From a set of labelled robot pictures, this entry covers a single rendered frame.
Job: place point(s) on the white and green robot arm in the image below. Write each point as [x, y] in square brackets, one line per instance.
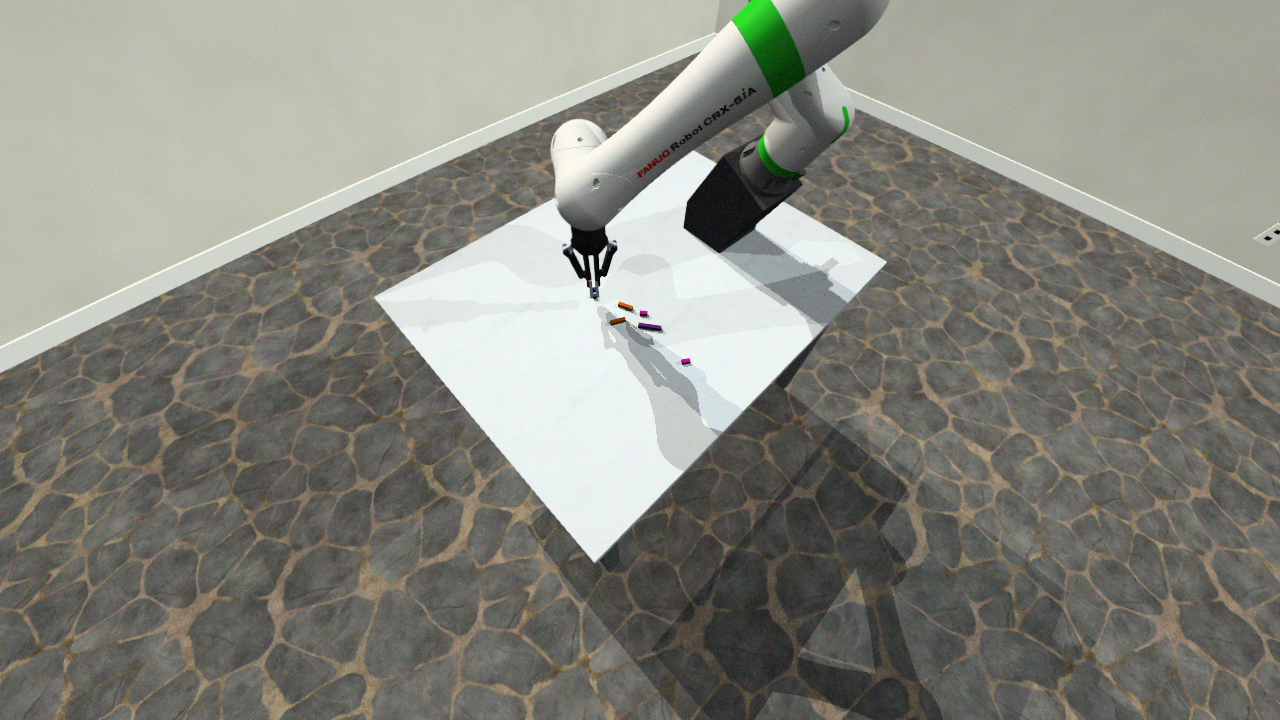
[767, 48]

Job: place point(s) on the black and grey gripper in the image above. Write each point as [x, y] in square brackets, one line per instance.
[588, 246]

